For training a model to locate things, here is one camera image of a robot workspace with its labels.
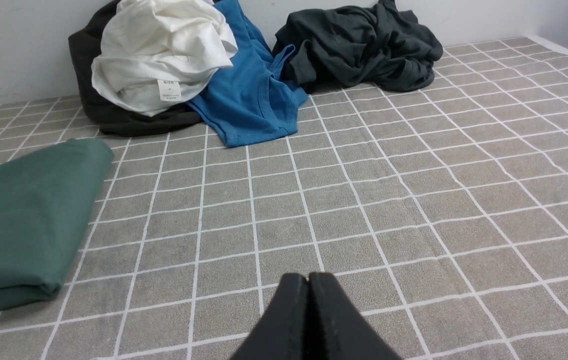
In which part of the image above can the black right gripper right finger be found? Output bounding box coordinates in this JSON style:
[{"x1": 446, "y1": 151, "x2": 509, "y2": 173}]
[{"x1": 309, "y1": 272, "x2": 401, "y2": 360}]

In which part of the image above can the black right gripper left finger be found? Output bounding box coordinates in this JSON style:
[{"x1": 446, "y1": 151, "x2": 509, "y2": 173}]
[{"x1": 231, "y1": 273, "x2": 309, "y2": 360}]

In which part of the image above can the green long-sleeve top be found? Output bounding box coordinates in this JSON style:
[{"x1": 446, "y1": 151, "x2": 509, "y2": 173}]
[{"x1": 0, "y1": 138, "x2": 114, "y2": 311}]

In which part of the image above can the blue tank top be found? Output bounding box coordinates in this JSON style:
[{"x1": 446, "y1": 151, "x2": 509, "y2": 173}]
[{"x1": 188, "y1": 0, "x2": 309, "y2": 148}]

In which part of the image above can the grey checkered tablecloth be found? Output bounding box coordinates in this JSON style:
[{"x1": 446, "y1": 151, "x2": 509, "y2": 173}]
[{"x1": 0, "y1": 38, "x2": 568, "y2": 360}]

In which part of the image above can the black garment under pile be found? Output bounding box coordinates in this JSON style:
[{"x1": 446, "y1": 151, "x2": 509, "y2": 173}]
[{"x1": 67, "y1": 0, "x2": 202, "y2": 138}]

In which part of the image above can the dark grey crumpled garment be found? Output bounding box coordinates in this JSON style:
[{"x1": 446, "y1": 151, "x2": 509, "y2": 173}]
[{"x1": 272, "y1": 0, "x2": 444, "y2": 93}]

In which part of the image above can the white t-shirt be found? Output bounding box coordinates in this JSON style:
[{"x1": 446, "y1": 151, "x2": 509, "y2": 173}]
[{"x1": 91, "y1": 0, "x2": 238, "y2": 117}]

